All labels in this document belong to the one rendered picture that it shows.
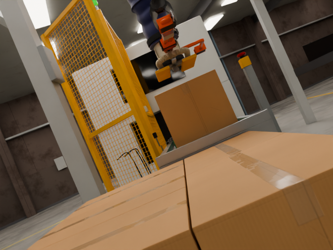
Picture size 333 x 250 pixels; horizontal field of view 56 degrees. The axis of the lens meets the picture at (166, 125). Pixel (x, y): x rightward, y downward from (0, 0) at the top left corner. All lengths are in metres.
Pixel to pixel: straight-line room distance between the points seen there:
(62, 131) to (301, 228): 2.25
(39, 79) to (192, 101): 1.36
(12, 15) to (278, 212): 2.68
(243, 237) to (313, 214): 0.13
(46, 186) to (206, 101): 10.29
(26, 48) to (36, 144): 9.23
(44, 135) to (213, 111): 10.34
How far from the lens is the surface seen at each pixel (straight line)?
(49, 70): 2.71
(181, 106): 1.89
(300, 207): 0.61
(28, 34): 2.87
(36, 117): 12.05
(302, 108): 4.95
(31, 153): 11.93
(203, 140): 1.80
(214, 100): 1.90
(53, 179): 11.82
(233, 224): 0.59
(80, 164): 2.62
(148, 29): 2.21
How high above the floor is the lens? 0.71
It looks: 1 degrees up
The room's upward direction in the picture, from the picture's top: 24 degrees counter-clockwise
